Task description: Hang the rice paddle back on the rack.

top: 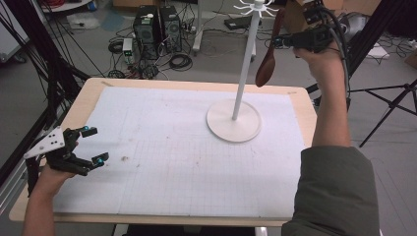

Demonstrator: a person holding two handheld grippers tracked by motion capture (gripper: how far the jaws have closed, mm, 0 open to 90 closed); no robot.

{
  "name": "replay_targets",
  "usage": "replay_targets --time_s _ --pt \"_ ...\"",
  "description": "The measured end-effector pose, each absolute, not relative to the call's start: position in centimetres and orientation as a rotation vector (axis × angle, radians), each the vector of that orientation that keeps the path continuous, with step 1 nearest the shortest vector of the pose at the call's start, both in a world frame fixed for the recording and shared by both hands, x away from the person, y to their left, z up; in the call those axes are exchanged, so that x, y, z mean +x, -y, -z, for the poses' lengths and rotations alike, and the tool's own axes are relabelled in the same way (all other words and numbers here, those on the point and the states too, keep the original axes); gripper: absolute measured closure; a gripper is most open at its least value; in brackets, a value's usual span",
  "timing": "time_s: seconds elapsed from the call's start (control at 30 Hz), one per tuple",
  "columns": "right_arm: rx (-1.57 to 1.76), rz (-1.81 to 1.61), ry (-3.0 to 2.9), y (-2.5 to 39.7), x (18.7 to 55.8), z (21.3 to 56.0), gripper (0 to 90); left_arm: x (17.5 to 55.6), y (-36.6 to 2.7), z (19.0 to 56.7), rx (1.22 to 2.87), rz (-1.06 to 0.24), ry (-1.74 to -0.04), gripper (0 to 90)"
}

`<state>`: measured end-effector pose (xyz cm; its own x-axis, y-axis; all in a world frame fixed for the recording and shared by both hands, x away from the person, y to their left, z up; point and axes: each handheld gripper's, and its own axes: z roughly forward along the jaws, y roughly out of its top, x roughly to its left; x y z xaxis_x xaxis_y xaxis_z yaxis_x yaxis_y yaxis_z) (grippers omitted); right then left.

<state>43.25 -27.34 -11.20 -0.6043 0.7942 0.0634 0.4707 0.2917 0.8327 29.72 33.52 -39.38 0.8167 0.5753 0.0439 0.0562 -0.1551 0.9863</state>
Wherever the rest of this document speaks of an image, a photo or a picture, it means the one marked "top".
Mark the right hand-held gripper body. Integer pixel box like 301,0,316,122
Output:
292,1,336,54

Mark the white foam board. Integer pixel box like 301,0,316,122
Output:
364,41,391,61

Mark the flat black device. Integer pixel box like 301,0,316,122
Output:
223,15,263,31

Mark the white metal stand leg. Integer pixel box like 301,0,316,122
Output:
192,0,205,56

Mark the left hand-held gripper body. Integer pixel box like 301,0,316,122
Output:
23,126,94,177

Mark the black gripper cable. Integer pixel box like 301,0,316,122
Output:
319,4,352,99

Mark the thick coiled black cable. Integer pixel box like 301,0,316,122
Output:
168,52,194,72

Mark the brown wooden spoon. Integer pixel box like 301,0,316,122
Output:
255,7,287,89

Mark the white hook stand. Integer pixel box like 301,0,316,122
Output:
206,0,284,144

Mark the black tripod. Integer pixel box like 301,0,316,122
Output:
348,78,417,148

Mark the slim black computer tower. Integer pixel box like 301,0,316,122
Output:
159,5,183,54

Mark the grey-green sleeve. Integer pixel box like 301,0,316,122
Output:
280,146,382,236

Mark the person's right hand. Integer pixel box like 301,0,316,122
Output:
293,47,346,89

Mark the aluminium rail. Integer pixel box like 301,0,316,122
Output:
0,126,58,215

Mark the person's left hand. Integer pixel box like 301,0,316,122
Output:
34,162,79,195

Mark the black metal frame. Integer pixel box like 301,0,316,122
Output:
0,0,91,132
306,0,408,113

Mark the grey bag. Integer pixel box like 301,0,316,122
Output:
336,12,369,44

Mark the brown cardboard box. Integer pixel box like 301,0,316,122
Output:
282,0,344,35

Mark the white grid mat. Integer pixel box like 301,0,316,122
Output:
53,86,307,219

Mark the small grey box device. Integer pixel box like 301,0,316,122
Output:
122,37,135,64

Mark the large black computer tower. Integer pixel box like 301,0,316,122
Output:
132,5,162,61

